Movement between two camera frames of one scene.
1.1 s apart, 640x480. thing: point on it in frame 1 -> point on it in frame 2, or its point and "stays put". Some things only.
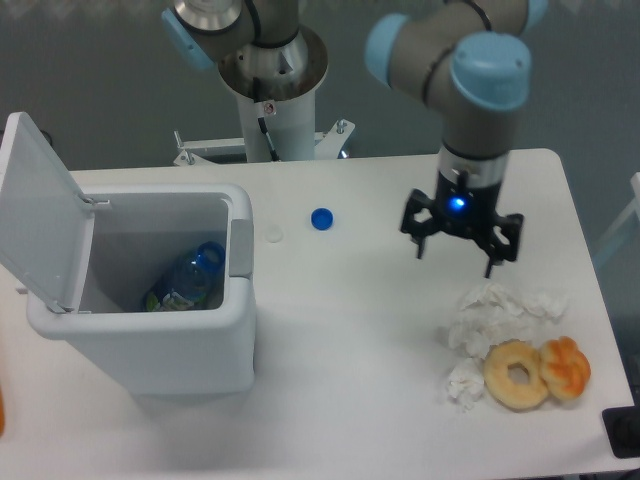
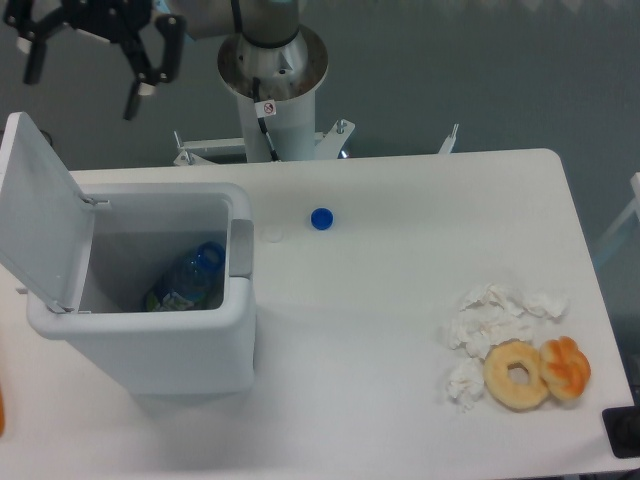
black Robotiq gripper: x=465 y=209 -> x=118 y=21
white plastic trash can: x=138 y=233 stays put
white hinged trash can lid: x=46 y=219 stays put
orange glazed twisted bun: x=565 y=367 stays put
